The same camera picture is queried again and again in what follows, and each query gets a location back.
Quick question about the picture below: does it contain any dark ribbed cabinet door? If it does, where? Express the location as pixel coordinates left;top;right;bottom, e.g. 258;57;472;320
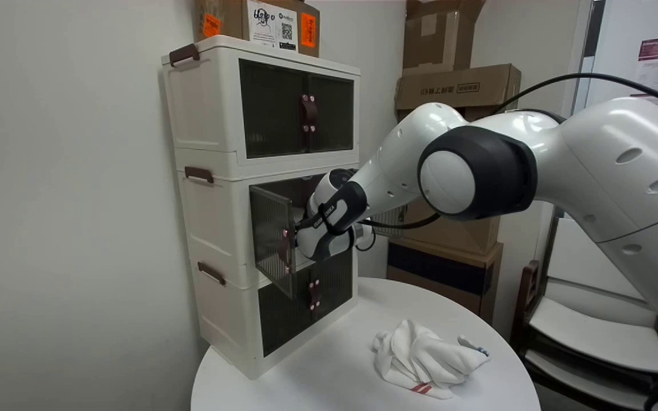
258;273;314;358
308;73;355;154
311;250;355;321
239;59;310;159
249;184;297;300
371;207;406;238

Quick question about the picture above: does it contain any white stacking storage cabinet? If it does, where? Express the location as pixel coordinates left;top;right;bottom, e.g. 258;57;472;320
161;35;361;381

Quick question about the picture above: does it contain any white towel with red stripe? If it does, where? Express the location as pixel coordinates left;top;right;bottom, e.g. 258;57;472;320
371;319;491;400

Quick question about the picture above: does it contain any brown side latch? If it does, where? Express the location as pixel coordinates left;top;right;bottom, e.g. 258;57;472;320
184;166;215;184
169;44;200;67

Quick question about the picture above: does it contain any stack of cardboard boxes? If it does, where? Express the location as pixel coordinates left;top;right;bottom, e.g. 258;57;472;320
386;0;523;326

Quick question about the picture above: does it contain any cardboard box with labels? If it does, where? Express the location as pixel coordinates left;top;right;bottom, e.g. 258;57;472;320
194;0;321;58

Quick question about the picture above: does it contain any white and dark wooden chair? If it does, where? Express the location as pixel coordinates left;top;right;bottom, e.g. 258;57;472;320
510;216;658;411

